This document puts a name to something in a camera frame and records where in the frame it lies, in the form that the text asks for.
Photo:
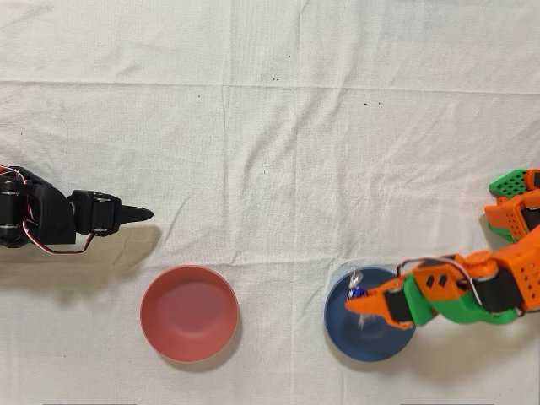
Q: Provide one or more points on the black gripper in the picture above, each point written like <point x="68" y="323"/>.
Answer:
<point x="100" y="213"/>

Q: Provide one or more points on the orange green gripper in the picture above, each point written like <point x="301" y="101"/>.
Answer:
<point x="394" y="305"/>

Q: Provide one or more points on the blue candy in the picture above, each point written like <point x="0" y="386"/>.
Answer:
<point x="358" y="291"/>

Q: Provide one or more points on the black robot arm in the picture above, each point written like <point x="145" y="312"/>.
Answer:
<point x="50" y="215"/>

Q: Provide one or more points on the orange green robot arm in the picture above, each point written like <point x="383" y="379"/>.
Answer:
<point x="523" y="270"/>

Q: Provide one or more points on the blue bowl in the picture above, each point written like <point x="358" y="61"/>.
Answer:
<point x="371" y="343"/>

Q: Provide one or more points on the red bowl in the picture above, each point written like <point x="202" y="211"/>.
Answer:
<point x="189" y="314"/>

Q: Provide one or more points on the white wrinkled tablecloth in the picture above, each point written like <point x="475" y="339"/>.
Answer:
<point x="270" y="169"/>

